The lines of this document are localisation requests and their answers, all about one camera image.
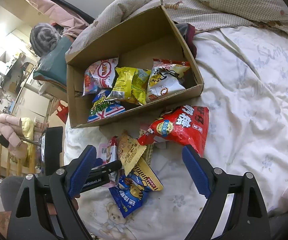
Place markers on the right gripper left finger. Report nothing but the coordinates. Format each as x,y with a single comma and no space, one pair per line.
30,218

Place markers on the yellow peanut snack packet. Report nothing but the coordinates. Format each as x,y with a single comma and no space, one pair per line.
129,151

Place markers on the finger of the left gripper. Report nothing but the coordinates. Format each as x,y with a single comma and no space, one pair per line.
108,168

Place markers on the checkered beige duvet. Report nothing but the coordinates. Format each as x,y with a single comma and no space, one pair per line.
204,15

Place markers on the teal headboard cushion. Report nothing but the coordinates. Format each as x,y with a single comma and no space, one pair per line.
53,67

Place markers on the light blue shrimp snack bag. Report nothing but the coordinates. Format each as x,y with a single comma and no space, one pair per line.
100,75

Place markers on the yellow green snack bag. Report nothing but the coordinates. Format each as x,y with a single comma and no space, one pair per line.
130,85

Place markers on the red snack bag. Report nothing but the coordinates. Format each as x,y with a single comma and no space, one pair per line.
185,125

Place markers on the person's left hand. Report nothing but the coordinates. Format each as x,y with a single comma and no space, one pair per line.
55,208

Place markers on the white pink snack bag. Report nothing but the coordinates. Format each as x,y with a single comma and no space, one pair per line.
166,78

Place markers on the red shopping bag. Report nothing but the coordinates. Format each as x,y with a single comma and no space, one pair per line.
62,112

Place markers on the blue green Lonely God bag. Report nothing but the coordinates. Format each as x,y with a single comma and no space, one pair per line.
103,107

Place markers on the striped grey garment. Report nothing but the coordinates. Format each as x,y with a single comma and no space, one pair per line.
188,31

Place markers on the grey tabby cat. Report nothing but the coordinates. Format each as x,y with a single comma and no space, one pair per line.
44,38

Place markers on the pink snack pouch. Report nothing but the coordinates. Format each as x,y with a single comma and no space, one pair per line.
108,152

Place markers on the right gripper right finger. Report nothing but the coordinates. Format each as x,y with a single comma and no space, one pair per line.
247,218

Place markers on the pink puffer jacket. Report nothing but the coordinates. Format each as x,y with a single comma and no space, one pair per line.
10,133

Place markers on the blue bear snack bag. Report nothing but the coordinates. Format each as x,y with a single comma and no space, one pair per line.
130,193

